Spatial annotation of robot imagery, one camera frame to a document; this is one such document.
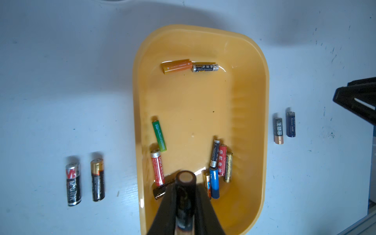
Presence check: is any orange battery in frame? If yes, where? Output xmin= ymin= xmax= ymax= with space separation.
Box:
xmin=161 ymin=59 xmax=193 ymax=74

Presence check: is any dark blue battery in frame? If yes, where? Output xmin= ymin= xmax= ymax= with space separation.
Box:
xmin=287 ymin=111 xmax=296 ymax=138

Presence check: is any black white slim battery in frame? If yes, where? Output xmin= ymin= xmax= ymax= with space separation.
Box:
xmin=210 ymin=140 xmax=220 ymax=168

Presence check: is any red chinese label battery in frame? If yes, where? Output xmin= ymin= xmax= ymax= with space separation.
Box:
xmin=217 ymin=144 xmax=227 ymax=176

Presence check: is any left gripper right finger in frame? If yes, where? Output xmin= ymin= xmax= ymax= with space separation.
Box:
xmin=194 ymin=184 xmax=225 ymax=235

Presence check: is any yellow plastic storage tray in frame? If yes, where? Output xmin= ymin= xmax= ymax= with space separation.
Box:
xmin=133 ymin=24 xmax=269 ymax=235

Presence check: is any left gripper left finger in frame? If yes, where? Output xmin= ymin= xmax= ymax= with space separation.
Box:
xmin=147 ymin=183 xmax=176 ymax=235

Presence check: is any green battery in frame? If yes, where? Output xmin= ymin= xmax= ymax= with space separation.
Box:
xmin=152 ymin=120 xmax=167 ymax=152

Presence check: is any black copper battery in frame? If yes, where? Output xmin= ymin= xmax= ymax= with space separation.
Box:
xmin=274 ymin=117 xmax=284 ymax=145

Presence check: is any red white battery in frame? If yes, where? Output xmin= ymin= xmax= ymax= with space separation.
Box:
xmin=150 ymin=149 xmax=165 ymax=187

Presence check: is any black red silver battery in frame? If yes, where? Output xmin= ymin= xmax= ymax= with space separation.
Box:
xmin=66 ymin=162 xmax=81 ymax=207

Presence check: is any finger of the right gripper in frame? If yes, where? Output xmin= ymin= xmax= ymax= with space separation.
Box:
xmin=333 ymin=77 xmax=376 ymax=126

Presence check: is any black gold battery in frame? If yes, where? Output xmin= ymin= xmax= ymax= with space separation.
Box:
xmin=91 ymin=158 xmax=105 ymax=202

